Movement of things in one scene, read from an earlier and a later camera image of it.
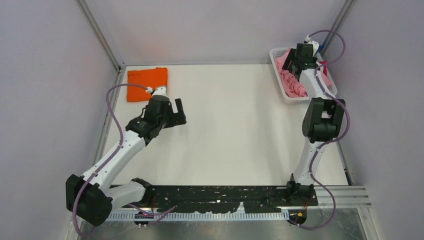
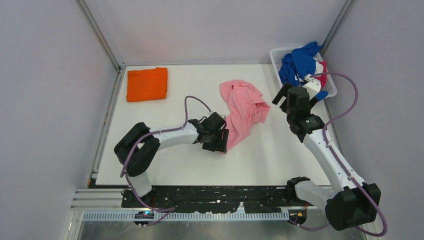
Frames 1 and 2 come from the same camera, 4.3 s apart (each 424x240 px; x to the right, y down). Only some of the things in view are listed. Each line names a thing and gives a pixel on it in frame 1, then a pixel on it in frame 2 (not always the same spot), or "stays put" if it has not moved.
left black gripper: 176,118 to 220,146
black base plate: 213,199 stays put
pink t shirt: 292,85 to 248,109
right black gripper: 291,57 to 283,92
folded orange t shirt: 137,79 stays put
